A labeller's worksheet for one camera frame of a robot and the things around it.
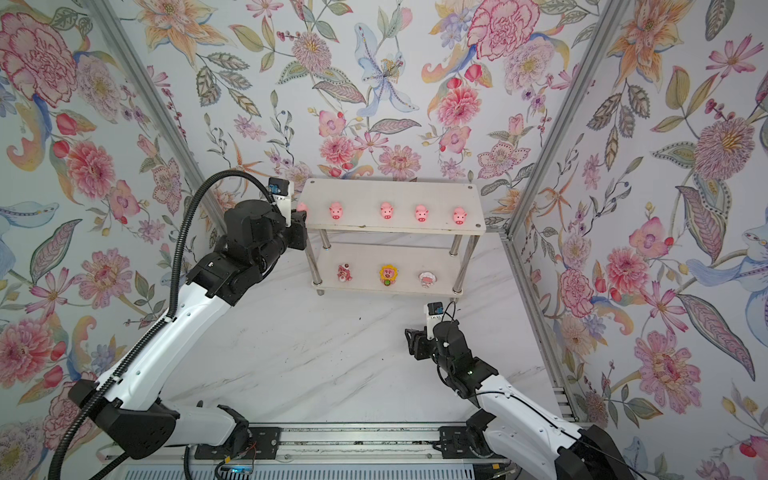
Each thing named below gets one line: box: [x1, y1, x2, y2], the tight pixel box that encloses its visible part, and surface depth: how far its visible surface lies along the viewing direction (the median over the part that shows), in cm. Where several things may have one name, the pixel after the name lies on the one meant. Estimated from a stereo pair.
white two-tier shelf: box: [300, 178, 486, 300], surface depth 85 cm
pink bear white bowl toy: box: [418, 271, 438, 289], surface depth 95 cm
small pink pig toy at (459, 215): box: [453, 206, 468, 226], surface depth 76 cm
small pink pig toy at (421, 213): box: [415, 204, 430, 223], surface depth 76 cm
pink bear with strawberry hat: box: [337, 263, 352, 282], surface depth 98 cm
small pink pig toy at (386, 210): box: [380, 201, 394, 220], surface depth 78 cm
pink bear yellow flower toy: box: [380, 264, 398, 286], surface depth 97 cm
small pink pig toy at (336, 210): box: [329, 201, 343, 220], surface depth 77 cm
